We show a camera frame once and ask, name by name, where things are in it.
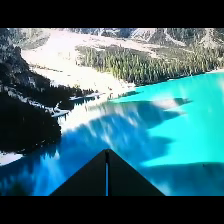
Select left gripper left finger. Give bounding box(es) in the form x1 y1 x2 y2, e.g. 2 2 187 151
49 148 108 197

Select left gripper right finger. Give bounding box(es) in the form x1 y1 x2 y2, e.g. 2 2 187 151
106 148 166 197

